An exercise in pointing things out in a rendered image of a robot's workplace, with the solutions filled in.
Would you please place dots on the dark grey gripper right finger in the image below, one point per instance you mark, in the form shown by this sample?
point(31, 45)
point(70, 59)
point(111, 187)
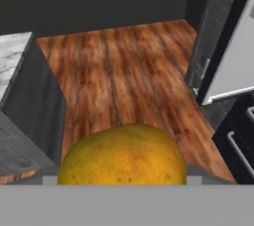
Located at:
point(194, 179)

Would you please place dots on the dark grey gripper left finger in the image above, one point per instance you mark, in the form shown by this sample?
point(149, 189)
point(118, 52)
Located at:
point(49, 179)

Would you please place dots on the orange fruit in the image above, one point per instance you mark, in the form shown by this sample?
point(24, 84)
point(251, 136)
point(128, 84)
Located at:
point(122, 157)

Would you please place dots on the black fridge drawer front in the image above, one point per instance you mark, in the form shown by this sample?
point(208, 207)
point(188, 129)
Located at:
point(239, 127)

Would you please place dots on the grey island cabinet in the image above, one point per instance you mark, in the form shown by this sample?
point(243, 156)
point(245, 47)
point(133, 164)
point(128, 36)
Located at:
point(33, 104)

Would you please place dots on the grey tall cabinet run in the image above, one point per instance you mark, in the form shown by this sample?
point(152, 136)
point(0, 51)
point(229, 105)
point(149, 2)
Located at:
point(211, 28)

